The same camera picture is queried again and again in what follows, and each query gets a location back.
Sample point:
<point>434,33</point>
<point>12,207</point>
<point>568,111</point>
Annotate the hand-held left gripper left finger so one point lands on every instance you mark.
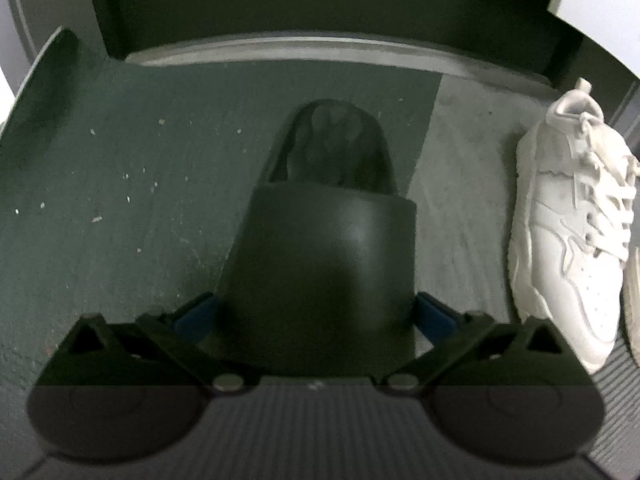
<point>197,327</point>

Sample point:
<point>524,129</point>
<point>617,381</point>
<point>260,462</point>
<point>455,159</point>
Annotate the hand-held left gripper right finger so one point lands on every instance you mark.
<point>436,321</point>

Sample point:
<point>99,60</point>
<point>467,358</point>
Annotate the black slide sandal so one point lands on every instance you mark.
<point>325,260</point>

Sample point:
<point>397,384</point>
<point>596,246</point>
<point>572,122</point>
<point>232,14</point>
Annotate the white chunky sneaker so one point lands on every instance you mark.
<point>565,220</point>

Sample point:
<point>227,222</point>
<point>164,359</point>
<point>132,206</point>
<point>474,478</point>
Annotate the dark green floor mat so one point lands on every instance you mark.
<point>125,185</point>

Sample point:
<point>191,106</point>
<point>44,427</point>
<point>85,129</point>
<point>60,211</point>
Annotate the white and grey sneaker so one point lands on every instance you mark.
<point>632,310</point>

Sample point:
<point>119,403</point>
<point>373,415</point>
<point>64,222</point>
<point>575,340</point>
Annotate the metal door threshold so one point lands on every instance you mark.
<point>325,50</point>

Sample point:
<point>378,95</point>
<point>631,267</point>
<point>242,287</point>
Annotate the white cabinet door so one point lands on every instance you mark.
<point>600,0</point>

